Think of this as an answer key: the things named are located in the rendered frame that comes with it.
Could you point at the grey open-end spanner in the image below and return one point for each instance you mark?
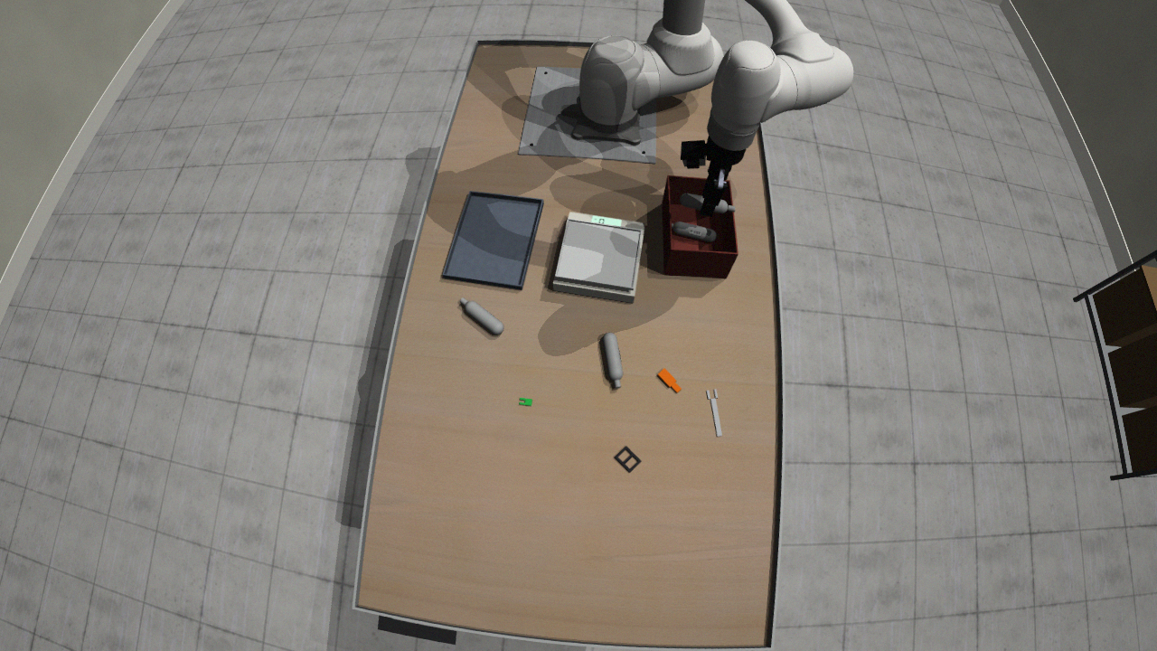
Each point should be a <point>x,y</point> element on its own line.
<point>715,412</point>

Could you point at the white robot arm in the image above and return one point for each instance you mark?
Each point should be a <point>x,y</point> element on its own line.
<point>618,77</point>

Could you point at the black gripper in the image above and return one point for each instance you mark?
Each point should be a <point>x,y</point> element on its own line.
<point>719,169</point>

